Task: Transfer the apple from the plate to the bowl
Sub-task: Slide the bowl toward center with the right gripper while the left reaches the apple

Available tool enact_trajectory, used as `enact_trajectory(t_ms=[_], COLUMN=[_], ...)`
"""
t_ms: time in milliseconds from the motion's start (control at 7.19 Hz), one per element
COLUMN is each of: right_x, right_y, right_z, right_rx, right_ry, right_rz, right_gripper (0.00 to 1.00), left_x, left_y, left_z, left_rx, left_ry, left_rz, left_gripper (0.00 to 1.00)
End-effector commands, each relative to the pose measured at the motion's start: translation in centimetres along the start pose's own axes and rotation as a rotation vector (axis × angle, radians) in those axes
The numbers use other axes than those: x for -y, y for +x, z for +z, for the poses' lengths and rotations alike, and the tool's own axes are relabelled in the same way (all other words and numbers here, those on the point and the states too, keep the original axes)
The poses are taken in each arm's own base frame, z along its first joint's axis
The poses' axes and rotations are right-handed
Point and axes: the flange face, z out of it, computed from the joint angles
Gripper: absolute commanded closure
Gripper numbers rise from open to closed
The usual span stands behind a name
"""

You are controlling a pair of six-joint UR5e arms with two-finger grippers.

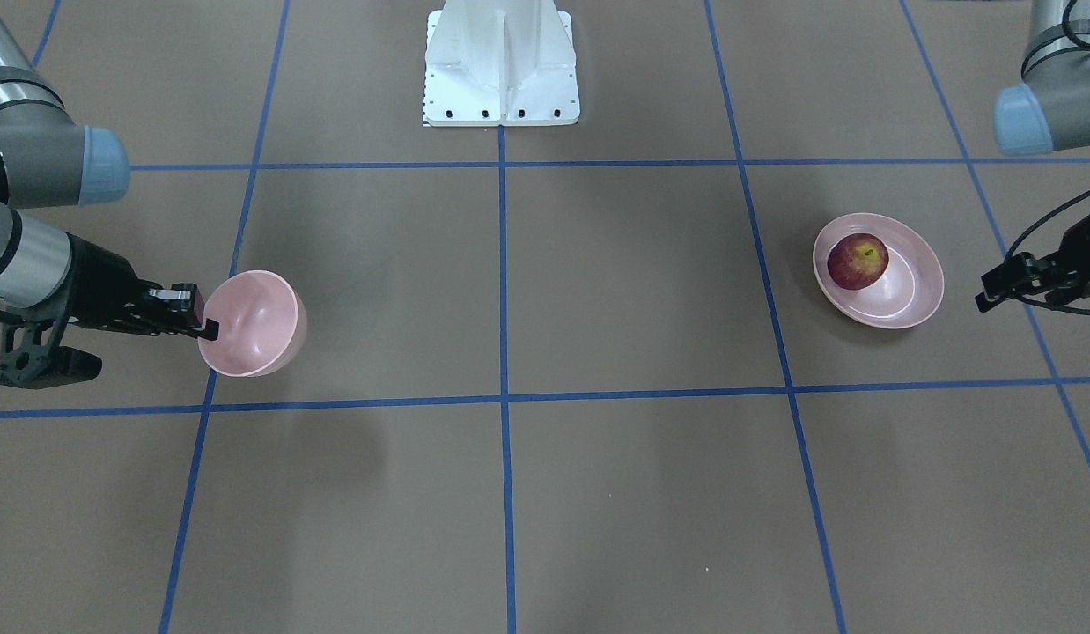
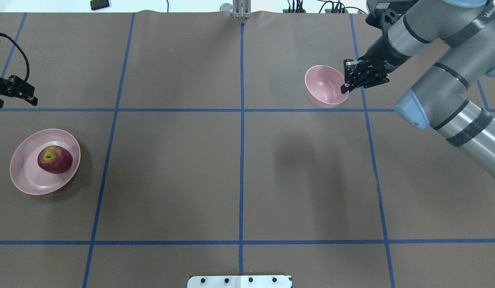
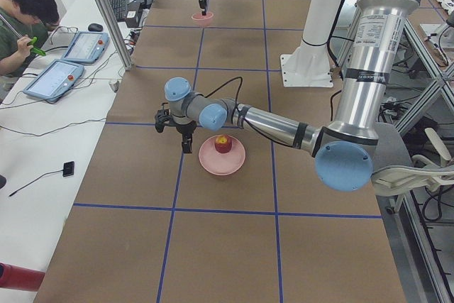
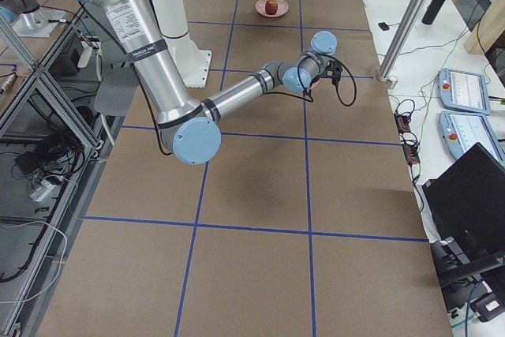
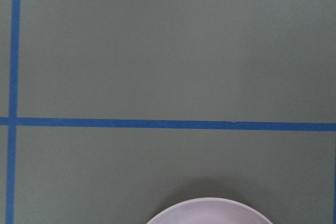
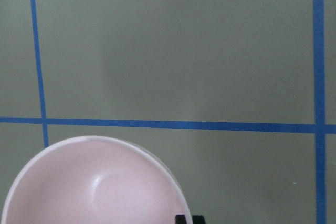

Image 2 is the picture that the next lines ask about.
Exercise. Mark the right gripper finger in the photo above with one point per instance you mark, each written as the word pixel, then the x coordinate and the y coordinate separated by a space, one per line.
pixel 366 81
pixel 354 75

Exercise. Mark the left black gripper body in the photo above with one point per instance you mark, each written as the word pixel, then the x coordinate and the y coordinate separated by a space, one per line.
pixel 10 87

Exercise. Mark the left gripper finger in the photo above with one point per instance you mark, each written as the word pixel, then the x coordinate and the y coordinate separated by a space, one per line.
pixel 30 98
pixel 22 88

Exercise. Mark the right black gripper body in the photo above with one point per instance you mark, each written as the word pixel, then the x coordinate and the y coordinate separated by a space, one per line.
pixel 381 56

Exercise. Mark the pink bowl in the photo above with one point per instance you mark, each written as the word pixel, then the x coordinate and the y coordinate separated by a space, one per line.
pixel 322 87

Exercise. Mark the red apple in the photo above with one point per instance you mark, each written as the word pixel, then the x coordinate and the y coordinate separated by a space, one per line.
pixel 55 159

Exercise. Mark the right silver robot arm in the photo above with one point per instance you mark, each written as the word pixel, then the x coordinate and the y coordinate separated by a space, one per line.
pixel 437 99

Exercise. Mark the pink plate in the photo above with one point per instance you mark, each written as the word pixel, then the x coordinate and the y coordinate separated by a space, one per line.
pixel 25 173

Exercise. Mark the small black square device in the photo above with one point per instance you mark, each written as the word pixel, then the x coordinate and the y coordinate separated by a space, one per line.
pixel 99 4

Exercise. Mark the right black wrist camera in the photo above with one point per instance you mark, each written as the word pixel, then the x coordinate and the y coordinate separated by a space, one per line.
pixel 386 11

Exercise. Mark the aluminium frame post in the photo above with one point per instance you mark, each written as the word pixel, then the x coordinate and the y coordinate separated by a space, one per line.
pixel 241 9

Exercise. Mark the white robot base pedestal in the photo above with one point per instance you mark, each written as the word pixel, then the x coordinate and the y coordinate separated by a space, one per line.
pixel 241 281

